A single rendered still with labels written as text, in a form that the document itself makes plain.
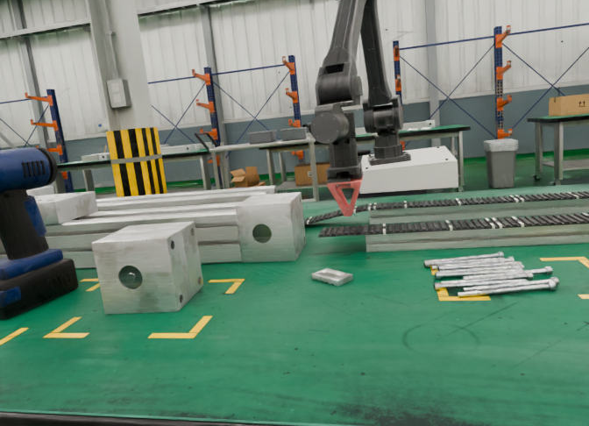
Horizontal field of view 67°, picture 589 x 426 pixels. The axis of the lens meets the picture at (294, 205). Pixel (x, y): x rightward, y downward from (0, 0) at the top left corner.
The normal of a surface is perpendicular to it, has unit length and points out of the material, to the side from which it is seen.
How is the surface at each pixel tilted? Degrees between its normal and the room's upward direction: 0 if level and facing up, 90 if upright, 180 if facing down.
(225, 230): 90
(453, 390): 0
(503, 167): 94
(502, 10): 90
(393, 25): 90
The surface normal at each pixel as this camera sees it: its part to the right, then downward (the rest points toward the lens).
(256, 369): -0.10, -0.98
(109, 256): -0.15, 0.19
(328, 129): -0.37, 0.21
